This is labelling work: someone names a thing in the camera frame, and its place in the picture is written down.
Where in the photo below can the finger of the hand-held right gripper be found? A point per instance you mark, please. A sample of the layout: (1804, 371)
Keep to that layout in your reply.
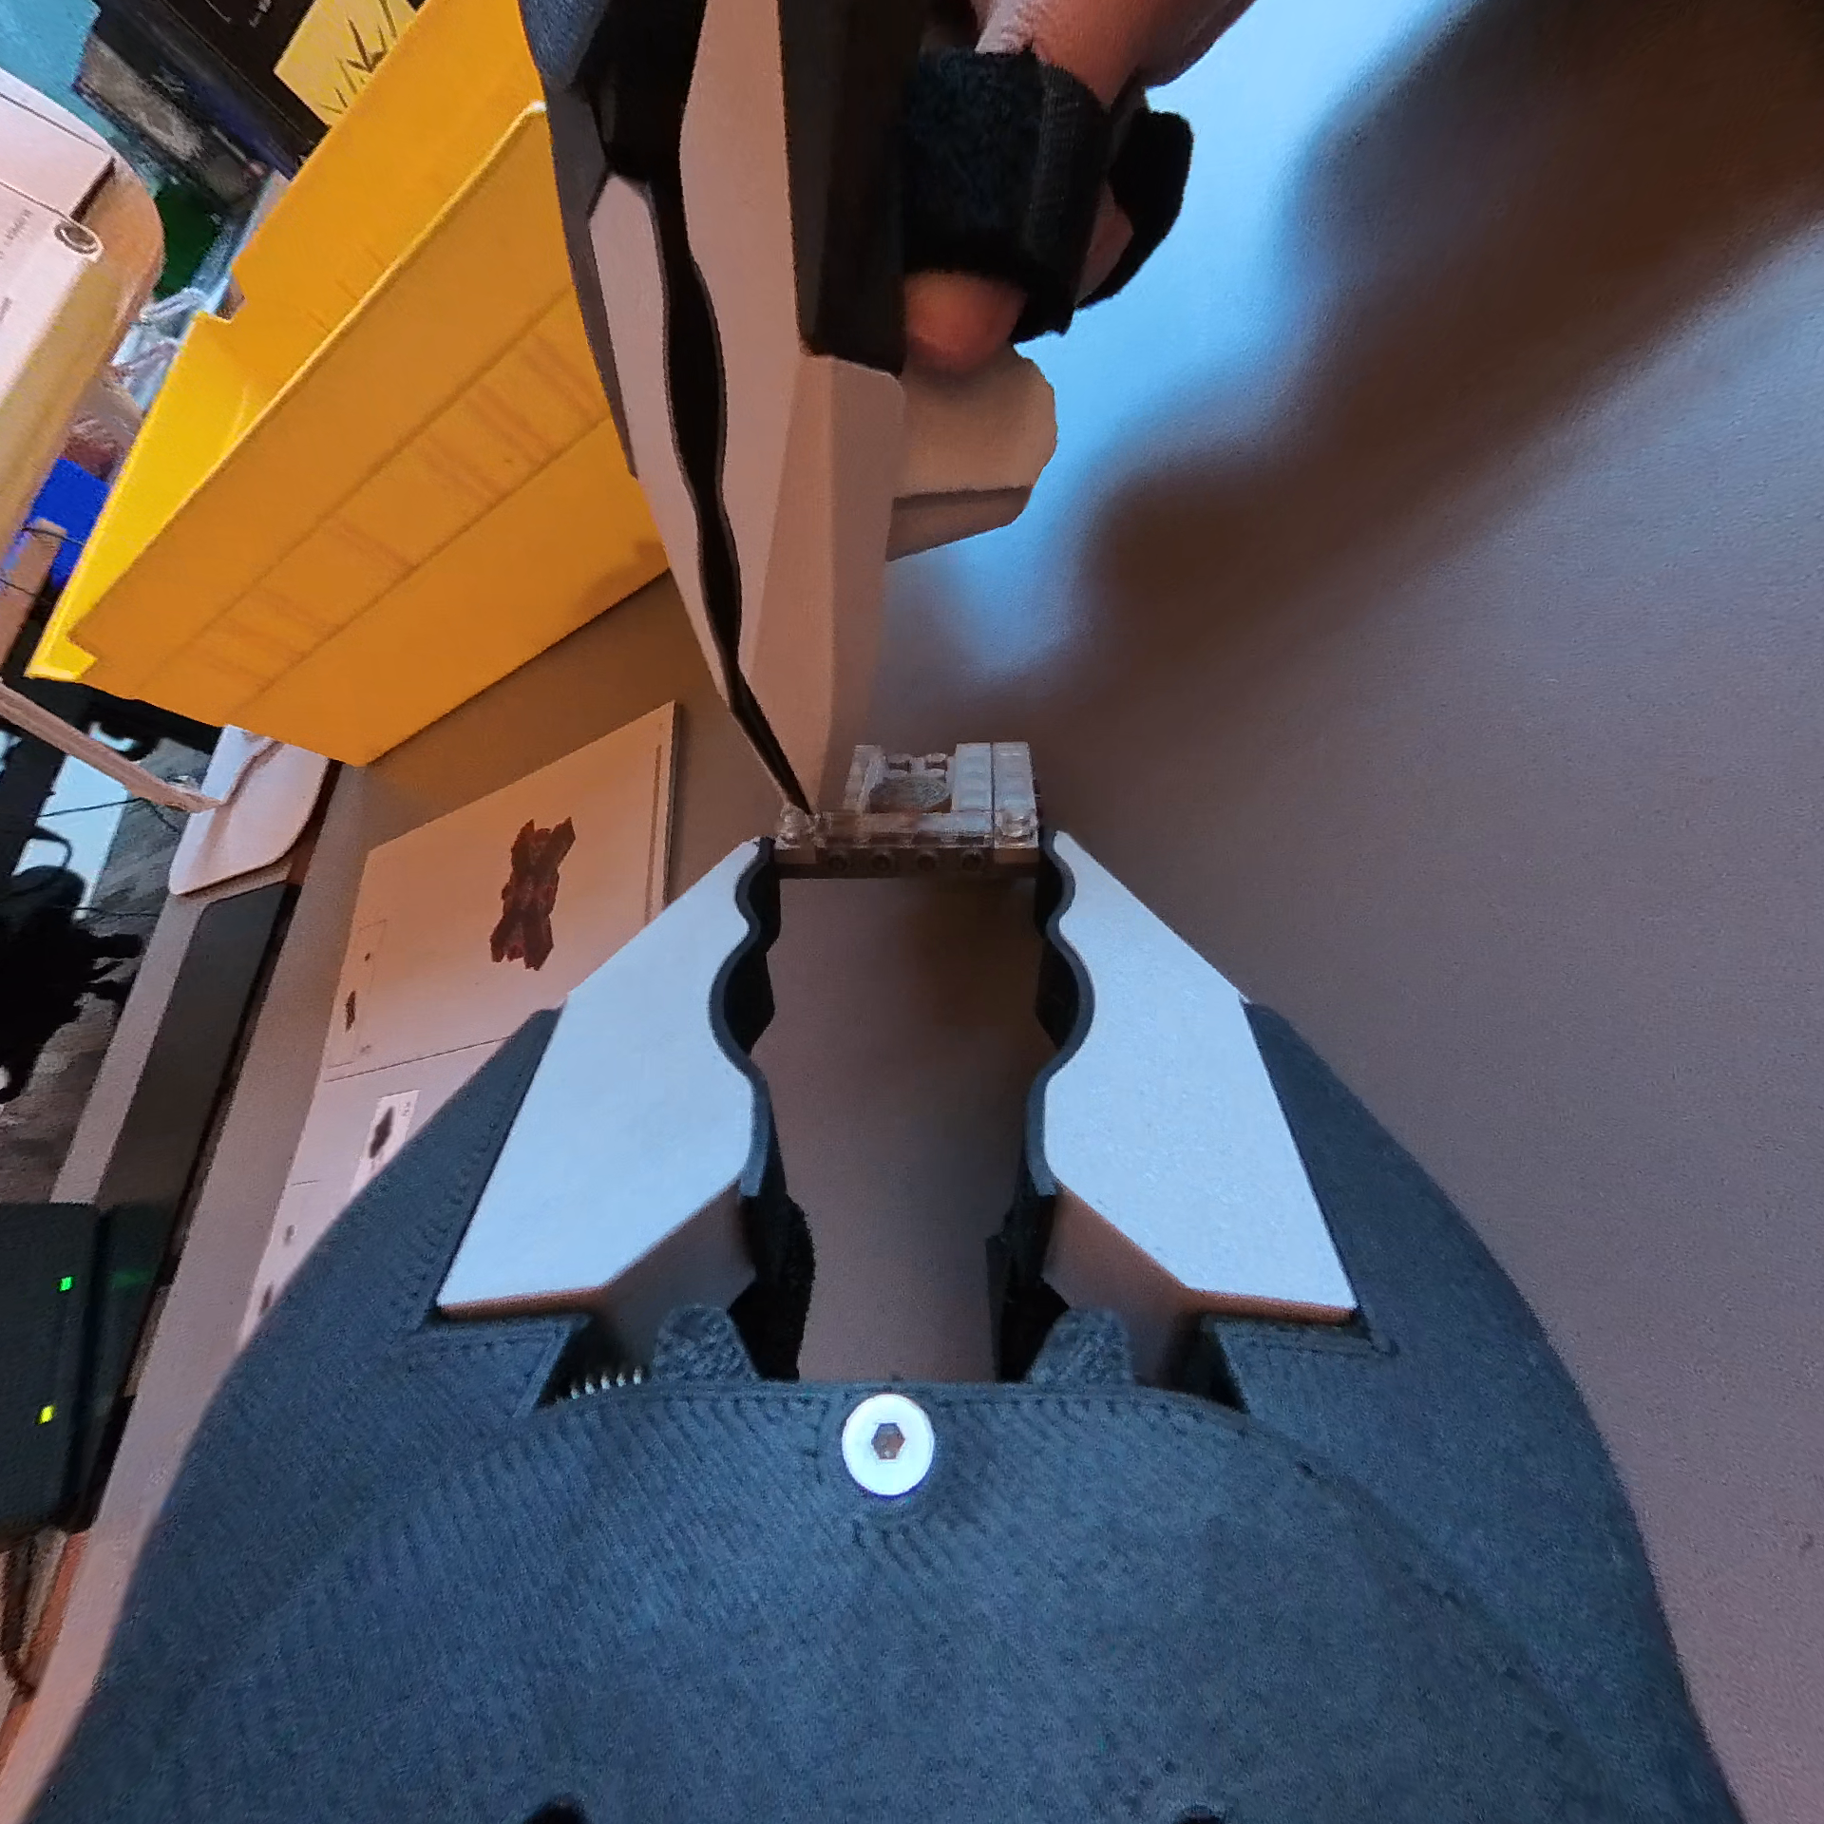
(814, 572)
(639, 357)

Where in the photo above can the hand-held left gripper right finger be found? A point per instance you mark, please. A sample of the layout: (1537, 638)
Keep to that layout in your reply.
(1181, 1138)

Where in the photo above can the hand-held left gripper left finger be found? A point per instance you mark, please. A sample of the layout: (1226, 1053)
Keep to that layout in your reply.
(625, 1138)

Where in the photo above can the yellow plastic parts bin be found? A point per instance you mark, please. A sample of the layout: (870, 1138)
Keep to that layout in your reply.
(355, 499)

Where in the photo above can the grey desk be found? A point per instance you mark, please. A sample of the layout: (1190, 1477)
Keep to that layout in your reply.
(1423, 1000)

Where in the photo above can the person's right hand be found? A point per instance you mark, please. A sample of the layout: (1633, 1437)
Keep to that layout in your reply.
(956, 323)

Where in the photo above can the instruction booklet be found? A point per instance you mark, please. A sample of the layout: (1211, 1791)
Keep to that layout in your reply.
(454, 882)

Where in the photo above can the black toy set box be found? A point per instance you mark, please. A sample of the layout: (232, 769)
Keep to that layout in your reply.
(216, 56)

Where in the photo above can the wooden clipboard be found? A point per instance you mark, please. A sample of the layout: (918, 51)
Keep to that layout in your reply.
(72, 313)

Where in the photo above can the black electronic box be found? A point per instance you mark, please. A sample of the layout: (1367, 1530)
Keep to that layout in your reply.
(57, 1353)

